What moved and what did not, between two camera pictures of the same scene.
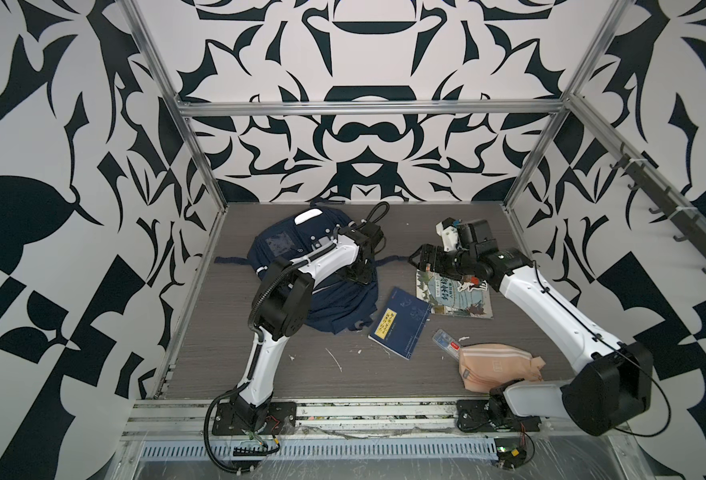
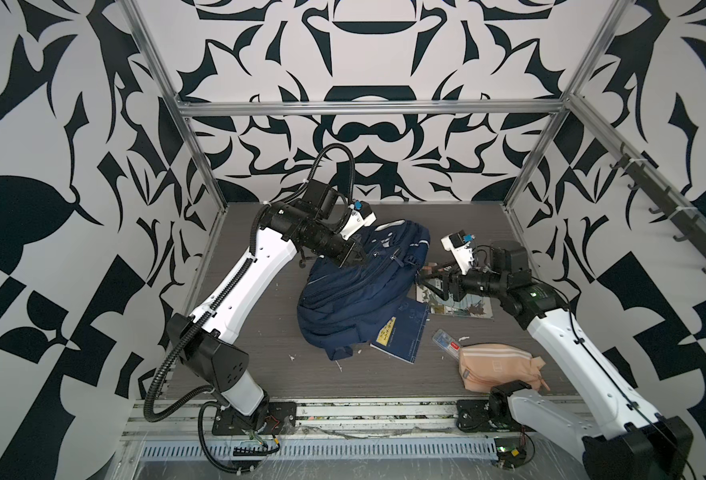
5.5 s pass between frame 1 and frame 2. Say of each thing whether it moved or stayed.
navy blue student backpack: moved
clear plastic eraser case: stayed
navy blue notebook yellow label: stayed
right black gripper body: moved
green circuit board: stayed
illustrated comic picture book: stayed
